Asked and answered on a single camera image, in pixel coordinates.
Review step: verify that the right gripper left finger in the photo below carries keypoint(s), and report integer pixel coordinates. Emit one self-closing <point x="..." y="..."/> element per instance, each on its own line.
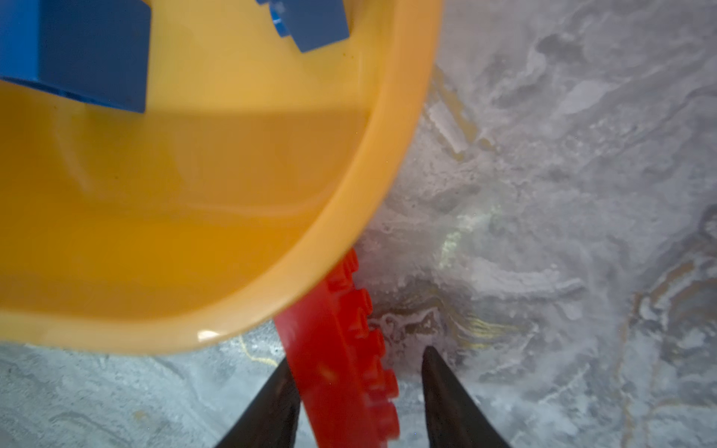
<point x="272" y="418"/>

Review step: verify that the blue lego brick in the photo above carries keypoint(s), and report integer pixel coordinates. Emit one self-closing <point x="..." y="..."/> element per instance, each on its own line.
<point x="311" y="24"/>
<point x="94" y="52"/>

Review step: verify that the yellow container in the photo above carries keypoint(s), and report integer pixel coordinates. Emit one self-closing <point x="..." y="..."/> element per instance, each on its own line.
<point x="253" y="171"/>

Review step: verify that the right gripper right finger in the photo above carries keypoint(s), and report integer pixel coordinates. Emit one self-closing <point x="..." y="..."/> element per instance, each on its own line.
<point x="452" y="417"/>

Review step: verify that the red lego brick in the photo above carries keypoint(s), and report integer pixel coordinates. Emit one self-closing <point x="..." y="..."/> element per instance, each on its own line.
<point x="336" y="362"/>

